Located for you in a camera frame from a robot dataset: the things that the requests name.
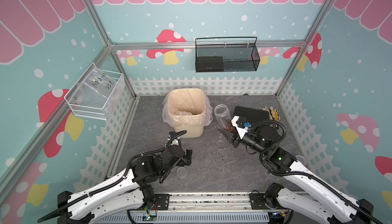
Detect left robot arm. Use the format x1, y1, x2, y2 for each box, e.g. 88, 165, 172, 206
38, 130, 193, 224

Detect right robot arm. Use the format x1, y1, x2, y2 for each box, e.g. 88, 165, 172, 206
219, 116, 381, 224

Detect black plastic case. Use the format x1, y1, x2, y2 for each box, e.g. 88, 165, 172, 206
234, 106, 269, 125

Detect white yellow work gloves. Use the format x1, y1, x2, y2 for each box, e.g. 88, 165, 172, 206
261, 106, 280, 122

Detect clear plastic bin liner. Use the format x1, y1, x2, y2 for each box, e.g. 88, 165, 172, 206
162, 88, 213, 128

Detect cream trash bin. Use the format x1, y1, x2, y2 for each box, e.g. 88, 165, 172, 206
165, 88, 207, 138

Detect black box in basket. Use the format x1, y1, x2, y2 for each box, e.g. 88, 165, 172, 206
196, 56, 224, 73

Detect plastic bag in basket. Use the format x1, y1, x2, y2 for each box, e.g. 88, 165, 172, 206
78, 64, 125, 118

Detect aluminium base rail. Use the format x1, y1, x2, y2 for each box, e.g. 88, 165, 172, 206
99, 190, 315, 224

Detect black wire mesh basket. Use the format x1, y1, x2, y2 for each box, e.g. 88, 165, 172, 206
195, 36, 260, 72

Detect clear wire wall basket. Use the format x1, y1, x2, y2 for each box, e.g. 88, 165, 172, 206
64, 62, 126, 121

